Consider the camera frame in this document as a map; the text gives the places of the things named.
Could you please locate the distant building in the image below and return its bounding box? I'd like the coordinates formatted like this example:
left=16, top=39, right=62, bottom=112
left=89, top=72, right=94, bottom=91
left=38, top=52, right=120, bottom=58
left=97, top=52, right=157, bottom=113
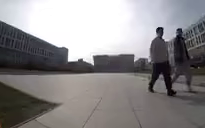
left=134, top=57, right=151, bottom=73

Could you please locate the grey concrete pavement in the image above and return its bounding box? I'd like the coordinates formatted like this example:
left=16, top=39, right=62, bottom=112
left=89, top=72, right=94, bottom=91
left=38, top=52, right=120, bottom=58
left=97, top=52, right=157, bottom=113
left=0, top=72, right=205, bottom=128

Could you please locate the grass strip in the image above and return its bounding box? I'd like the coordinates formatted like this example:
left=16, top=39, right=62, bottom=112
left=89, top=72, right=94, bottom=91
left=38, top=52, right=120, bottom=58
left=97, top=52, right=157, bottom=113
left=189, top=66, right=205, bottom=76

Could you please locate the low dark building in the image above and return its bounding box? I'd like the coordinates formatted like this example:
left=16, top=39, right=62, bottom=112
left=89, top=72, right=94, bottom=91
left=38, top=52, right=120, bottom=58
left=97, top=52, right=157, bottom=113
left=66, top=58, right=95, bottom=74

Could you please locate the white many-windowed building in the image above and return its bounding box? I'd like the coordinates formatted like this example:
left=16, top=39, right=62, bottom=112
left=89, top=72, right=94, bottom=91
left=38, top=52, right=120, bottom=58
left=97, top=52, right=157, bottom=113
left=166, top=9, right=205, bottom=68

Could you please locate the person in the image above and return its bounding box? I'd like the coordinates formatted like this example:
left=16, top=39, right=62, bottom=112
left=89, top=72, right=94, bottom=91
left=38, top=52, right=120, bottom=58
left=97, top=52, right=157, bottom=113
left=147, top=26, right=178, bottom=97
left=171, top=27, right=194, bottom=93

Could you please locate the wide flat-roofed building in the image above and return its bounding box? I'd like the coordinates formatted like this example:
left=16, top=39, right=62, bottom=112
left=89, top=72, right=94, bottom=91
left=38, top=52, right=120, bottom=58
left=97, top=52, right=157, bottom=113
left=92, top=53, right=136, bottom=74

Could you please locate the grass patch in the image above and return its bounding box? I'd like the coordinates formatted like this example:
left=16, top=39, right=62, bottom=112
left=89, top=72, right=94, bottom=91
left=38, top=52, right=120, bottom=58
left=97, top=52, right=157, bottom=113
left=0, top=76, right=59, bottom=128

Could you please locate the long dark building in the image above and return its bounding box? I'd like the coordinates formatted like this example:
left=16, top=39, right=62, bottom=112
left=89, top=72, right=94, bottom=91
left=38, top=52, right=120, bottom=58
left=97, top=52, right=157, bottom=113
left=0, top=16, right=69, bottom=68

